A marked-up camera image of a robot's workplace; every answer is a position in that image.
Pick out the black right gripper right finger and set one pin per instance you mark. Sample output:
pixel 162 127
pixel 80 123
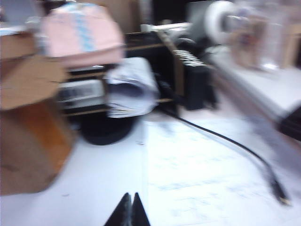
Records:
pixel 139 214

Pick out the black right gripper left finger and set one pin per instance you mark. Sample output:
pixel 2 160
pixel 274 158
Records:
pixel 122 214

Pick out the cardboard box marked BOX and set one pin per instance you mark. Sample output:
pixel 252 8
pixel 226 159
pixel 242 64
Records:
pixel 28 146

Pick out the black upright box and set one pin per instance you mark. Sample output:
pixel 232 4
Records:
pixel 200 89

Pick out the black round flat object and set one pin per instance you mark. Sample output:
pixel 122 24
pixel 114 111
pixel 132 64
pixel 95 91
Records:
pixel 105 133

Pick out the small white device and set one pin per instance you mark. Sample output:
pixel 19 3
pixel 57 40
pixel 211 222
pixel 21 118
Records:
pixel 80 94

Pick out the black wooden desk organizer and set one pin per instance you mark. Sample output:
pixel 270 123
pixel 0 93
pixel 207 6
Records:
pixel 150 54

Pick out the white raised shelf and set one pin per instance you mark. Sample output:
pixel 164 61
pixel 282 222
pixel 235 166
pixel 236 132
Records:
pixel 258 91

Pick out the pink tissue pack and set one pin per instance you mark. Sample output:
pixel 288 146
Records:
pixel 82 35

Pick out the white flat strip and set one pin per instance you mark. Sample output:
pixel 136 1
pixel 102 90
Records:
pixel 169 26

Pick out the clear display case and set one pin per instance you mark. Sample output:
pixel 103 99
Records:
pixel 258 35

